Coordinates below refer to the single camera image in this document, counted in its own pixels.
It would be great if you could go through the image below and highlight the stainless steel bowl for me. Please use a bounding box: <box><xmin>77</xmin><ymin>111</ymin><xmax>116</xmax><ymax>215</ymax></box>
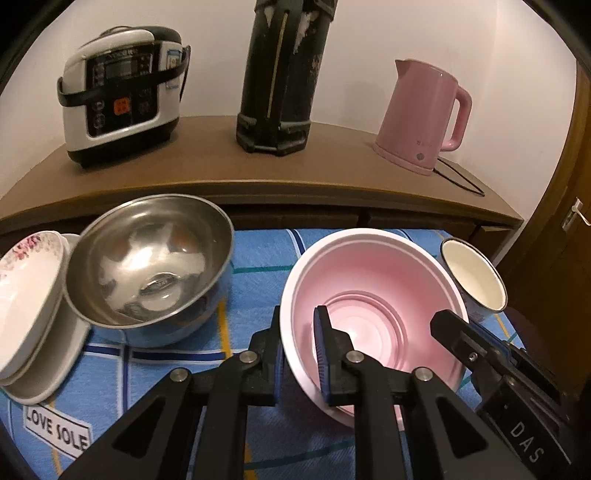
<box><xmin>64</xmin><ymin>194</ymin><xmax>235</xmax><ymax>348</ymax></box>

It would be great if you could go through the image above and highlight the wooden door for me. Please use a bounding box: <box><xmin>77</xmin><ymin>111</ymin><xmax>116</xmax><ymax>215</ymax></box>
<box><xmin>522</xmin><ymin>60</ymin><xmax>591</xmax><ymax>370</ymax></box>

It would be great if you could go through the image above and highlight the black kettle cable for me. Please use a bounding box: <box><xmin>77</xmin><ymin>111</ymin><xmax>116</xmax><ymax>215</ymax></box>
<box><xmin>434</xmin><ymin>156</ymin><xmax>486</xmax><ymax>197</ymax></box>

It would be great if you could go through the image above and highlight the metal door handle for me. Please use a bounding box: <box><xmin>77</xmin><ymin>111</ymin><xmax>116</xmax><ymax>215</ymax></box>
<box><xmin>562</xmin><ymin>198</ymin><xmax>586</xmax><ymax>232</ymax></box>

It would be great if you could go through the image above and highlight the pink electric kettle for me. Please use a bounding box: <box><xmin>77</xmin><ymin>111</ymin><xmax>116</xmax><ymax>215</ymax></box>
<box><xmin>373</xmin><ymin>58</ymin><xmax>473</xmax><ymax>176</ymax></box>

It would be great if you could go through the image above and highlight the plain white plate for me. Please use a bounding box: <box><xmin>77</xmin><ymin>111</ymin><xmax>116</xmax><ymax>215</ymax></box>
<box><xmin>0</xmin><ymin>272</ymin><xmax>70</xmax><ymax>387</ymax></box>
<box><xmin>2</xmin><ymin>233</ymin><xmax>92</xmax><ymax>407</ymax></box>

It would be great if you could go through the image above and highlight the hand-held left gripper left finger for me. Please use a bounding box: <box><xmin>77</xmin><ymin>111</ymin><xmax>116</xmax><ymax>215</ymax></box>
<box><xmin>60</xmin><ymin>304</ymin><xmax>284</xmax><ymax>480</ymax></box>

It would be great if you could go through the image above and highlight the white enamel bowl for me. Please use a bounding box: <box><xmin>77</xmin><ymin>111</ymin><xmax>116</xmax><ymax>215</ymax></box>
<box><xmin>438</xmin><ymin>237</ymin><xmax>508</xmax><ymax>324</ymax></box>

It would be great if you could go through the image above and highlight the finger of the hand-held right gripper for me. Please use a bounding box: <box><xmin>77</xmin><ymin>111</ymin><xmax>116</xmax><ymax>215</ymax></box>
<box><xmin>430</xmin><ymin>310</ymin><xmax>514</xmax><ymax>394</ymax></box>

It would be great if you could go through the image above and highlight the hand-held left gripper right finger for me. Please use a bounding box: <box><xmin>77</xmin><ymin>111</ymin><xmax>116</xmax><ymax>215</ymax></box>
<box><xmin>312</xmin><ymin>305</ymin><xmax>532</xmax><ymax>480</ymax></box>

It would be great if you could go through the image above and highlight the white cloth label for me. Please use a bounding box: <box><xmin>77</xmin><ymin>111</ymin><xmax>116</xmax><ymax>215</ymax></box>
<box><xmin>22</xmin><ymin>405</ymin><xmax>93</xmax><ymax>462</ymax></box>

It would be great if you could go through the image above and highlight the blue checkered cloth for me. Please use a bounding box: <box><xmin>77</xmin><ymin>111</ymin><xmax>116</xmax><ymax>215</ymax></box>
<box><xmin>0</xmin><ymin>228</ymin><xmax>522</xmax><ymax>480</ymax></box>

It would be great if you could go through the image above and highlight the pink plastic bowl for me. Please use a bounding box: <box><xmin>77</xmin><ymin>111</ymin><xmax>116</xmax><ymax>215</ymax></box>
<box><xmin>280</xmin><ymin>228</ymin><xmax>469</xmax><ymax>430</ymax></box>

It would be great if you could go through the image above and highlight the tall black thermos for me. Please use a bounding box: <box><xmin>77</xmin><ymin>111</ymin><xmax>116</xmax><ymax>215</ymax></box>
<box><xmin>236</xmin><ymin>0</ymin><xmax>340</xmax><ymax>158</ymax></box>

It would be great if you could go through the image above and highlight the brown wooden cabinet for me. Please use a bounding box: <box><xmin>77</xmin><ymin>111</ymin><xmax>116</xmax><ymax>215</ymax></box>
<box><xmin>0</xmin><ymin>115</ymin><xmax>525</xmax><ymax>250</ymax></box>

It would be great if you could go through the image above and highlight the small red flower plate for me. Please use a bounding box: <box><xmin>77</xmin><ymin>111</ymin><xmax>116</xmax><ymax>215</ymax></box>
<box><xmin>0</xmin><ymin>231</ymin><xmax>70</xmax><ymax>377</ymax></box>

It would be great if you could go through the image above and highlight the black rice cooker cord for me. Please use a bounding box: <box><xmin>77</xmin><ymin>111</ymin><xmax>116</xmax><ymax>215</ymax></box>
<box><xmin>178</xmin><ymin>45</ymin><xmax>191</xmax><ymax>103</ymax></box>

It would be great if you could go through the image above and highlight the white and black rice cooker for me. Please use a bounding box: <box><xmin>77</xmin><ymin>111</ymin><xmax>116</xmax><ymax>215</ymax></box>
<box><xmin>57</xmin><ymin>26</ymin><xmax>191</xmax><ymax>171</ymax></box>

